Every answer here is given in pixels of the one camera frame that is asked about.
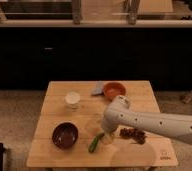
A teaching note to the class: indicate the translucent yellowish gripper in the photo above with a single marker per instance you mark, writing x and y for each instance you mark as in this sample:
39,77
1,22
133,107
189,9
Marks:
108,138

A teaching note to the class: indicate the orange bowl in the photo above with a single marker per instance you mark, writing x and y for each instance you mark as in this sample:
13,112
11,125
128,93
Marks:
113,89

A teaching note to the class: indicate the green pepper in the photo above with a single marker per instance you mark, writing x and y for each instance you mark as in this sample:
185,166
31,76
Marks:
94,142

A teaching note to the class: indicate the dark brown bowl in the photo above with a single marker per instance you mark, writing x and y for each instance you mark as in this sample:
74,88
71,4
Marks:
65,135

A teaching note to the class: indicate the grey cloth piece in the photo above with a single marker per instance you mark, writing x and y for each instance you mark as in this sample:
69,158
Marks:
98,90

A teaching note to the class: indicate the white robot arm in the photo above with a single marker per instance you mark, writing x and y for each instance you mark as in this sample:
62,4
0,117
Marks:
175,126

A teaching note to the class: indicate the white paper cup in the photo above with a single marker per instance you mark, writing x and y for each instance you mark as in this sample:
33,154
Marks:
72,100

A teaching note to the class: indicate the wooden shelf rail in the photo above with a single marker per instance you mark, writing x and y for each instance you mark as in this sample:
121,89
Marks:
96,13

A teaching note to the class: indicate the wooden folding table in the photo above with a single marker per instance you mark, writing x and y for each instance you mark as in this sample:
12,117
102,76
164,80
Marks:
157,151

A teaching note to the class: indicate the black handle bar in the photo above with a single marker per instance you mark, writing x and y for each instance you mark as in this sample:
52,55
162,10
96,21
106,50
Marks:
2,150

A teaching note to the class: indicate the debris on floor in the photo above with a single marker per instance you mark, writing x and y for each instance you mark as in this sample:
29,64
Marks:
190,98

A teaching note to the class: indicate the dark dried fruit cluster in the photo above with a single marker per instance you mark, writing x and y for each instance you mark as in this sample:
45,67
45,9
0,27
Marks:
136,134

